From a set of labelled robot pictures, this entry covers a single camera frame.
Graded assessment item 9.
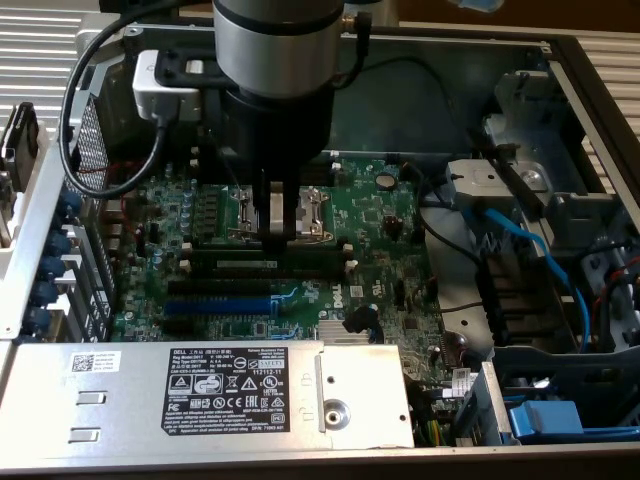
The blue SATA wire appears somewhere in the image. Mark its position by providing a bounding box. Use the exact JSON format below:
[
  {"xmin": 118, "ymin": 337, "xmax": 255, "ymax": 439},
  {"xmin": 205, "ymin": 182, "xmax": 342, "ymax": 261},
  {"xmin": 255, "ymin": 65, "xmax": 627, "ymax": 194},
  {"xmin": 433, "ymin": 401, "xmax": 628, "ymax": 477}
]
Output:
[{"xmin": 464, "ymin": 197, "xmax": 594, "ymax": 346}]

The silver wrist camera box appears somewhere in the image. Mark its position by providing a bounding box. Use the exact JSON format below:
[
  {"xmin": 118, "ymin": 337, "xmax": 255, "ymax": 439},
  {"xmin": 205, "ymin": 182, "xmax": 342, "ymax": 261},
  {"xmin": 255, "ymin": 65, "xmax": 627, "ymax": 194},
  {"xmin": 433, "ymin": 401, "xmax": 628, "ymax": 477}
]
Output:
[{"xmin": 132, "ymin": 49, "xmax": 204, "ymax": 121}]

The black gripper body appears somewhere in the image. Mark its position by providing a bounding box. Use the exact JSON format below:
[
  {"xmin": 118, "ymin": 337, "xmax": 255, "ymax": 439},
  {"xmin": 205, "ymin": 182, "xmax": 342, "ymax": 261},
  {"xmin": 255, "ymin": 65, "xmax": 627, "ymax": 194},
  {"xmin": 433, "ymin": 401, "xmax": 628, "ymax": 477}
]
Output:
[{"xmin": 222, "ymin": 87, "xmax": 336, "ymax": 174}]

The black SATA plug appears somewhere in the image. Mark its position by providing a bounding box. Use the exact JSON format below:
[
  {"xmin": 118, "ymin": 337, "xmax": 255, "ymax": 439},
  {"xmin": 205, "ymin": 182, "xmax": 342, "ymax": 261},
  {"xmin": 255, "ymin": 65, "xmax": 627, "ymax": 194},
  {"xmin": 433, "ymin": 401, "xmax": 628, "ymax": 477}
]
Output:
[{"xmin": 344, "ymin": 304, "xmax": 381, "ymax": 334}]

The blue plastic drive caddy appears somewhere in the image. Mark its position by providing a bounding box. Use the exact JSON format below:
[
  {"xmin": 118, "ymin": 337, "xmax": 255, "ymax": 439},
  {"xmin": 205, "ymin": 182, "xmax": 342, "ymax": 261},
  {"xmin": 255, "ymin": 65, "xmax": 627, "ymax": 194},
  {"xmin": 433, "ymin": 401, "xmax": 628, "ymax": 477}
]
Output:
[{"xmin": 507, "ymin": 399, "xmax": 640, "ymax": 445}]

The grey metal disk bay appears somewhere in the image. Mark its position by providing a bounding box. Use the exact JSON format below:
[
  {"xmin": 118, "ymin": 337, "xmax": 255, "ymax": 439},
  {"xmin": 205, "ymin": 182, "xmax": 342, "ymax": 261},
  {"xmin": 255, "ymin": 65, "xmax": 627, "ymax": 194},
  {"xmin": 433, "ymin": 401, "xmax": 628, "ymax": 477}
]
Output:
[{"xmin": 444, "ymin": 69, "xmax": 640, "ymax": 351}]

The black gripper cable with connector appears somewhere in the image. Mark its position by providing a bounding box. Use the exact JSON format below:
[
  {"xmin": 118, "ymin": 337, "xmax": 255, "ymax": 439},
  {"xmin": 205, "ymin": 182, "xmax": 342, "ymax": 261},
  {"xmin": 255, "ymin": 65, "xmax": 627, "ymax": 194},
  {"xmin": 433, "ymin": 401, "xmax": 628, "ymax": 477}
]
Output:
[{"xmin": 329, "ymin": 10, "xmax": 375, "ymax": 91}]

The short black expansion slot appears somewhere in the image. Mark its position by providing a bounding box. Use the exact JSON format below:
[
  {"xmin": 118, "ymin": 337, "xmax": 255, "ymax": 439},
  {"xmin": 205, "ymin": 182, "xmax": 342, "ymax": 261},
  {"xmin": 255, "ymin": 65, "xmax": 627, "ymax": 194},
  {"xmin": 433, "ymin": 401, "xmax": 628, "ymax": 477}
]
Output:
[{"xmin": 162, "ymin": 317, "xmax": 197, "ymax": 337}]

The blue expansion card clip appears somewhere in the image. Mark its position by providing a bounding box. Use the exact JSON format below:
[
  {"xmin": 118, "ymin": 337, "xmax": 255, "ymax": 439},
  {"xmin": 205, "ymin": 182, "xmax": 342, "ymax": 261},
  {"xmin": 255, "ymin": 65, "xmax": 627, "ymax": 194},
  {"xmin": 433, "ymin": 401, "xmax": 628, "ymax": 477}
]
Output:
[
  {"xmin": 57, "ymin": 192, "xmax": 84, "ymax": 221},
  {"xmin": 30, "ymin": 282, "xmax": 59, "ymax": 307},
  {"xmin": 24, "ymin": 307, "xmax": 51, "ymax": 331},
  {"xmin": 37, "ymin": 255, "xmax": 66, "ymax": 281},
  {"xmin": 44, "ymin": 232, "xmax": 74, "ymax": 259}
]

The green Dell motherboard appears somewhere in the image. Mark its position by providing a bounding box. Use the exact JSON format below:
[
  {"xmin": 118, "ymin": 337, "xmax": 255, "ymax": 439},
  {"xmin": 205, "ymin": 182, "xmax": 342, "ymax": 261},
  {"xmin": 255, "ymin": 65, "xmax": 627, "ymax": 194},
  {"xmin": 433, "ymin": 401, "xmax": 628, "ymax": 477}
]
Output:
[{"xmin": 107, "ymin": 157, "xmax": 484, "ymax": 449}]

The thin red wire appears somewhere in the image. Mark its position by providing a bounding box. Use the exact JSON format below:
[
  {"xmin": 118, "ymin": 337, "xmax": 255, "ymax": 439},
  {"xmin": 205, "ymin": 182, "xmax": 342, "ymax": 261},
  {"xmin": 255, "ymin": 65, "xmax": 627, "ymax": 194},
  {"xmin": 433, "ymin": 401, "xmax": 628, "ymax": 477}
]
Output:
[{"xmin": 74, "ymin": 162, "xmax": 149, "ymax": 239}]

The black ribbed plastic bracket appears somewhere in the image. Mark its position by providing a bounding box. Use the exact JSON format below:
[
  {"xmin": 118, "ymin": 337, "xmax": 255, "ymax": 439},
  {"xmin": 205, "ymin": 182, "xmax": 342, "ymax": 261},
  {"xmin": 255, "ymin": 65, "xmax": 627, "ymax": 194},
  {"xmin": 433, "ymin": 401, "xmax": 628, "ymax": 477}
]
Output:
[{"xmin": 474, "ymin": 249, "xmax": 556, "ymax": 349}]

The yellow black power wire bundle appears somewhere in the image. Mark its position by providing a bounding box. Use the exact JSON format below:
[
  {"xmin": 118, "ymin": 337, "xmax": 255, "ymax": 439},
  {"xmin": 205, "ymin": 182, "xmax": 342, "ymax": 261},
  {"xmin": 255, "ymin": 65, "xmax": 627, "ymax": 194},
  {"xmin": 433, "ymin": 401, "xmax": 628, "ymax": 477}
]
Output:
[{"xmin": 412, "ymin": 382, "xmax": 454, "ymax": 449}]

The black graphics card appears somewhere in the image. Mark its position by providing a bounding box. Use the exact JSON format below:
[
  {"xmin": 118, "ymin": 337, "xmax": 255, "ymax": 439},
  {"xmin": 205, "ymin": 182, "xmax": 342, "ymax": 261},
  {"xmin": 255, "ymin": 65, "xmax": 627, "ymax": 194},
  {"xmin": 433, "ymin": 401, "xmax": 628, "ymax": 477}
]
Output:
[{"xmin": 0, "ymin": 102, "xmax": 41, "ymax": 251}]

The silver chipset heatsink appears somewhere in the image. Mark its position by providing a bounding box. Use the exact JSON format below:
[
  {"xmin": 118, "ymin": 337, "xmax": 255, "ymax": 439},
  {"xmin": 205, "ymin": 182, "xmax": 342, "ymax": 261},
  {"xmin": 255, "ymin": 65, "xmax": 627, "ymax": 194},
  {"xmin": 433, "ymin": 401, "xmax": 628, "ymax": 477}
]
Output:
[{"xmin": 319, "ymin": 319, "xmax": 386, "ymax": 346}]

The grey open PC case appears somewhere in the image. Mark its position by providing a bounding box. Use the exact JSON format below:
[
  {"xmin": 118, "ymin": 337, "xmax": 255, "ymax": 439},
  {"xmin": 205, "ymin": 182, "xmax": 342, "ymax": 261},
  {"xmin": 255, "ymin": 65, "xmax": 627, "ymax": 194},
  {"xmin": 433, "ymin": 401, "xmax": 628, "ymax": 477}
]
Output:
[{"xmin": 0, "ymin": 13, "xmax": 640, "ymax": 480}]

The silver power supply unit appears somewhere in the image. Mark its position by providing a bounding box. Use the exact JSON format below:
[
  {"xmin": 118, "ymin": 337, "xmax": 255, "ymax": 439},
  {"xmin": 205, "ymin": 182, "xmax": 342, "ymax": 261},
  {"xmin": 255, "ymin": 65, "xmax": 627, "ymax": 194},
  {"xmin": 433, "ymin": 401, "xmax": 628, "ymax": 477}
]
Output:
[{"xmin": 0, "ymin": 342, "xmax": 416, "ymax": 451}]

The long black expansion slot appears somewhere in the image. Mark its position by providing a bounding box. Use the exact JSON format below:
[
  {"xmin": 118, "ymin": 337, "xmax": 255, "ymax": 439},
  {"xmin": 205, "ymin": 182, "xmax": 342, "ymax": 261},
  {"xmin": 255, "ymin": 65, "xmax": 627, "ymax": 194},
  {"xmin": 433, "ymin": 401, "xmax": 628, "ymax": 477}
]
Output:
[{"xmin": 167, "ymin": 279, "xmax": 271, "ymax": 297}]

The silver CPU socket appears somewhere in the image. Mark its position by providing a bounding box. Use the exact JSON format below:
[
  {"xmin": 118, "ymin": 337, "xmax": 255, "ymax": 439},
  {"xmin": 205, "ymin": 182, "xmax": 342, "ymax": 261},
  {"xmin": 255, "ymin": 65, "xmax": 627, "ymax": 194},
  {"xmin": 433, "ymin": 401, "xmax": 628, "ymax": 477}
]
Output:
[{"xmin": 227, "ymin": 185, "xmax": 331, "ymax": 246}]

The blue expansion slot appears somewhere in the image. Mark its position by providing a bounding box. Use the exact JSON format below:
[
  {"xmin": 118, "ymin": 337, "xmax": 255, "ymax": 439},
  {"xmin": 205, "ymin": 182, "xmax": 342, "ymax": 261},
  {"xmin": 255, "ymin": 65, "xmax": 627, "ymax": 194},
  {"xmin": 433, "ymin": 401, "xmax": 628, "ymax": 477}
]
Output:
[{"xmin": 164, "ymin": 295, "xmax": 274, "ymax": 316}]

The green RAM stick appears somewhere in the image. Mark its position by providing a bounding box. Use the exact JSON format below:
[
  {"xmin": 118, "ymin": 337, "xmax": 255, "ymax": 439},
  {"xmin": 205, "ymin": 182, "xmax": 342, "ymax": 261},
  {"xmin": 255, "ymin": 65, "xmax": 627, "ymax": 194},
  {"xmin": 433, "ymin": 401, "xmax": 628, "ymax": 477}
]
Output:
[{"xmin": 192, "ymin": 248, "xmax": 347, "ymax": 271}]

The black sleeved power cable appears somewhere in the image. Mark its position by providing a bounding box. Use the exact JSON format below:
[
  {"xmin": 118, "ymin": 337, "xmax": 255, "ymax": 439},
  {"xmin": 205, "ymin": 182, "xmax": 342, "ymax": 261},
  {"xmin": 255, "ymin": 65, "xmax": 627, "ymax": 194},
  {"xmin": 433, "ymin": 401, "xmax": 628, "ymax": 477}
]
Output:
[{"xmin": 367, "ymin": 55, "xmax": 476, "ymax": 146}]

